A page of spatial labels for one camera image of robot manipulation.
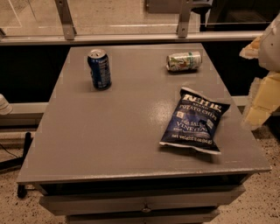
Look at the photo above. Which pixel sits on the metal railing bracket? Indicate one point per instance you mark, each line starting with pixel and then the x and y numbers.
pixel 184 17
pixel 65 19

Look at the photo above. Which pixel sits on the blue pepsi can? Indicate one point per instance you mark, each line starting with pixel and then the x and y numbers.
pixel 98 62

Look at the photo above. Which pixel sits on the black stand leg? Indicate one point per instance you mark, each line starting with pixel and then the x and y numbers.
pixel 17 162

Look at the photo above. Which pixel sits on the metal railing bar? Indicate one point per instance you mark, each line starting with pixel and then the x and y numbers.
pixel 205 36

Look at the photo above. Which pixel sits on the metal drawer lock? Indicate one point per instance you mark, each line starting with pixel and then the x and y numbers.
pixel 146 209

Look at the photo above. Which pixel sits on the right metal railing bracket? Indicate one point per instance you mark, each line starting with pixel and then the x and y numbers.
pixel 184 17

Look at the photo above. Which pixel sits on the white object at left edge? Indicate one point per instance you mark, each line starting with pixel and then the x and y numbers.
pixel 5 107

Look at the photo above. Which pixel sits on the blue potato chips bag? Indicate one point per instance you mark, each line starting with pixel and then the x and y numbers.
pixel 194 122

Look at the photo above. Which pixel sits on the white green soda can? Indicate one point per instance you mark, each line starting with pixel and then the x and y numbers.
pixel 183 61

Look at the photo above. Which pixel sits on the left metal railing bracket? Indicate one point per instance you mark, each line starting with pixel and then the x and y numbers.
pixel 65 19

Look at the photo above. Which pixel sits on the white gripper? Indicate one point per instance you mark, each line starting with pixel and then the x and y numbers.
pixel 270 46

